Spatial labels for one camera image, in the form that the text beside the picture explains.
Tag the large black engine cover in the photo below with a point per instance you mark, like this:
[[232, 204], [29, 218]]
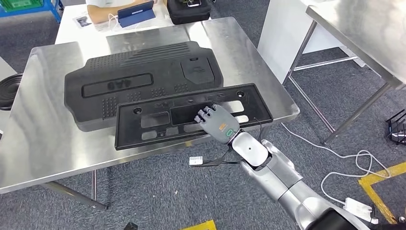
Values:
[[111, 70]]

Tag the brown cardboard box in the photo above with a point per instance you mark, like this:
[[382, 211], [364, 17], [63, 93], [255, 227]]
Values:
[[101, 14]]

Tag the white desk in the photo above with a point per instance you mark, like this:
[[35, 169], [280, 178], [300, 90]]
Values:
[[69, 35]]

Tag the blue metal shelf rack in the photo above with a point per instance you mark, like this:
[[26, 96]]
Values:
[[31, 15]]

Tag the white table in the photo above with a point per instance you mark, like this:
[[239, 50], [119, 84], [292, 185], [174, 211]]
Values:
[[4, 68]]

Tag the yellow floor tape square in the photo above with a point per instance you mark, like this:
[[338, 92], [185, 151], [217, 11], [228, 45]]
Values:
[[387, 172], [199, 226]]

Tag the black round ribbed disc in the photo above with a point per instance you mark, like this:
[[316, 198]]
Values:
[[9, 92]]

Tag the green plastic crate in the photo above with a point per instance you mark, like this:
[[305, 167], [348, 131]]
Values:
[[19, 4]]

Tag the black router with antennas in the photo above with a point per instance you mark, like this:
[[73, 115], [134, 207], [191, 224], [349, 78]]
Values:
[[398, 130]]

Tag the white panel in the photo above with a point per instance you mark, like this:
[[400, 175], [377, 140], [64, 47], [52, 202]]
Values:
[[279, 38]]

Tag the stainless steel workbench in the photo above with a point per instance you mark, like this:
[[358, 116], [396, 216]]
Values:
[[47, 143]]

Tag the black plastic frame part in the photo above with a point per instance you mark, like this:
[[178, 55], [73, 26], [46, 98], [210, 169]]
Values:
[[133, 127]]

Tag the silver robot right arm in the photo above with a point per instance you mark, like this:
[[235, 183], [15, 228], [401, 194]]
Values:
[[285, 184]]

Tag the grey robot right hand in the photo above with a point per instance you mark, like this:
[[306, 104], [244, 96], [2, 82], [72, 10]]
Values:
[[219, 123]]

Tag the printed paper sheet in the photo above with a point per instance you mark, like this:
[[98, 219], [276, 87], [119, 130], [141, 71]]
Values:
[[83, 21]]

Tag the white power strip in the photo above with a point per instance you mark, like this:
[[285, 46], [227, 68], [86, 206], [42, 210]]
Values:
[[358, 208]]

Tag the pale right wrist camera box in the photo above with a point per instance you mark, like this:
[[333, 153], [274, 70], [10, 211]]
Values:
[[196, 161]]

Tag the blue tablet case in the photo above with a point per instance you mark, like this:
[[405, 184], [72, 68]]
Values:
[[136, 16]]

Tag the black bag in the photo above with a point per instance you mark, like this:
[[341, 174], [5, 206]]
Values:
[[187, 14]]

